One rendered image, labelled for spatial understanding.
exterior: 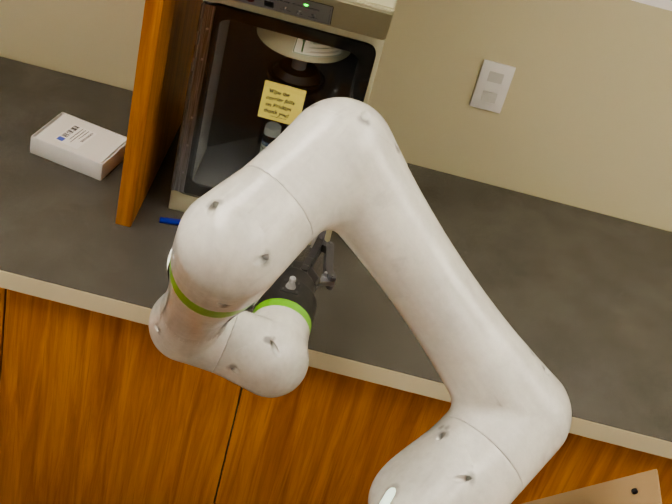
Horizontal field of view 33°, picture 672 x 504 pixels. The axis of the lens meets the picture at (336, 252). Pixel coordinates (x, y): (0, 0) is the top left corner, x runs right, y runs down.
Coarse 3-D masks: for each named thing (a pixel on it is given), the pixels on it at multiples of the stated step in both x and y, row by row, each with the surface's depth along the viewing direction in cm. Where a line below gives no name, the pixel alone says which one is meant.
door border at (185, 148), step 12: (204, 12) 197; (204, 24) 199; (204, 36) 200; (204, 48) 201; (204, 60) 203; (192, 72) 204; (192, 84) 206; (192, 96) 207; (192, 108) 208; (192, 120) 210; (192, 132) 211; (180, 156) 215; (180, 168) 216; (180, 180) 218
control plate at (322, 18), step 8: (240, 0) 193; (256, 0) 191; (272, 0) 189; (280, 0) 188; (288, 0) 187; (296, 0) 186; (304, 0) 185; (272, 8) 192; (280, 8) 192; (288, 8) 191; (296, 8) 190; (304, 8) 189; (312, 8) 188; (320, 8) 187; (328, 8) 186; (304, 16) 192; (320, 16) 191; (328, 16) 190; (328, 24) 193
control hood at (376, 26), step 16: (320, 0) 184; (336, 0) 182; (352, 0) 182; (368, 0) 182; (384, 0) 183; (336, 16) 189; (352, 16) 187; (368, 16) 186; (384, 16) 184; (368, 32) 193; (384, 32) 191
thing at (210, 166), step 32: (224, 32) 199; (256, 32) 198; (288, 32) 198; (320, 32) 197; (224, 64) 203; (256, 64) 202; (288, 64) 201; (320, 64) 200; (352, 64) 199; (224, 96) 206; (256, 96) 205; (320, 96) 204; (352, 96) 203; (224, 128) 210; (256, 128) 209; (192, 160) 215; (224, 160) 214; (192, 192) 219
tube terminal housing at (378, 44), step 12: (204, 0) 197; (216, 0) 197; (228, 0) 197; (264, 12) 197; (276, 12) 197; (300, 24) 198; (312, 24) 197; (348, 36) 198; (360, 36) 198; (372, 72) 201; (372, 84) 203; (180, 192) 221; (180, 204) 222
